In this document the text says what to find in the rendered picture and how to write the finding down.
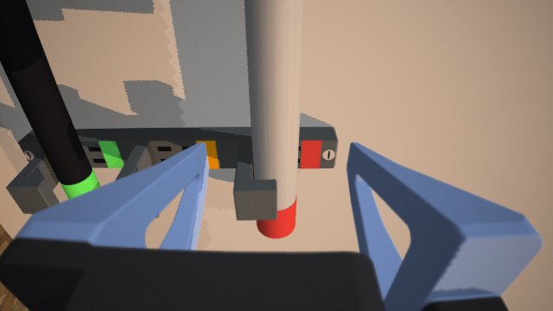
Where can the beige bar with red ends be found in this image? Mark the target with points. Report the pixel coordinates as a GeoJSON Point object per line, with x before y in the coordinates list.
{"type": "Point", "coordinates": [274, 42]}

